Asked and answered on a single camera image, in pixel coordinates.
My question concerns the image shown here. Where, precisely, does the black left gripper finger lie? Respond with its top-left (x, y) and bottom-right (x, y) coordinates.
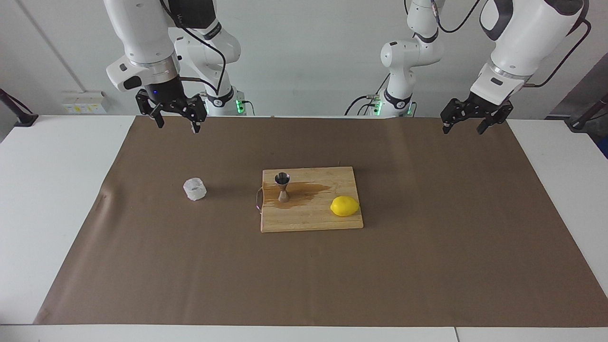
top-left (440, 98), bottom-right (475, 134)
top-left (477, 102), bottom-right (514, 135)

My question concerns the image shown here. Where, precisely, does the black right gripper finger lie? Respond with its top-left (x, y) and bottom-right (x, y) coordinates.
top-left (178, 94), bottom-right (208, 133)
top-left (136, 90), bottom-right (165, 129)

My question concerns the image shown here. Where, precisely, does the clear plastic cup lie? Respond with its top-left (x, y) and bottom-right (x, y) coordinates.
top-left (183, 178), bottom-right (208, 201)

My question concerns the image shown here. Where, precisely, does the metal jigger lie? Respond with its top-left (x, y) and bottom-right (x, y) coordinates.
top-left (275, 172), bottom-right (291, 203)

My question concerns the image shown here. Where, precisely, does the black clamp stand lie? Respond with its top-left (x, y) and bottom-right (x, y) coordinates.
top-left (565, 93), bottom-right (608, 133)
top-left (0, 88), bottom-right (38, 127)

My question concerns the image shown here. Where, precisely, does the yellow lemon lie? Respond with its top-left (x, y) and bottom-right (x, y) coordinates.
top-left (331, 196), bottom-right (360, 218)

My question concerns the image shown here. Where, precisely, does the wooden cutting board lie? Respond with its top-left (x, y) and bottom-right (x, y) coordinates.
top-left (256, 166), bottom-right (364, 233)

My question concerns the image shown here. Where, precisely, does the brown paper table mat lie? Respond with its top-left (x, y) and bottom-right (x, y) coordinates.
top-left (33, 115), bottom-right (608, 328)

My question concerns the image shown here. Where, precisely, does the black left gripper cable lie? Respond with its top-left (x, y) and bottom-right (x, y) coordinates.
top-left (525, 19), bottom-right (593, 88)

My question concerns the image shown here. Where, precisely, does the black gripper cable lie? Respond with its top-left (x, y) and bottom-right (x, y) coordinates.
top-left (161, 0), bottom-right (227, 95)
top-left (525, 19), bottom-right (593, 88)

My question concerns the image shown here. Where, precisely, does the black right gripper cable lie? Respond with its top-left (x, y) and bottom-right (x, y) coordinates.
top-left (161, 0), bottom-right (227, 95)

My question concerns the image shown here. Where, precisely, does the white wall socket box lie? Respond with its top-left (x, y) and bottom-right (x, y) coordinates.
top-left (62, 91), bottom-right (109, 114)

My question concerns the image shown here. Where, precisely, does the black left arm upper cable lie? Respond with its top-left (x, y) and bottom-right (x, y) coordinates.
top-left (404, 0), bottom-right (483, 33)

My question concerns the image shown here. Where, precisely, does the black left arm base cable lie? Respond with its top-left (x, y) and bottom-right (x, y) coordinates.
top-left (344, 74), bottom-right (391, 116)

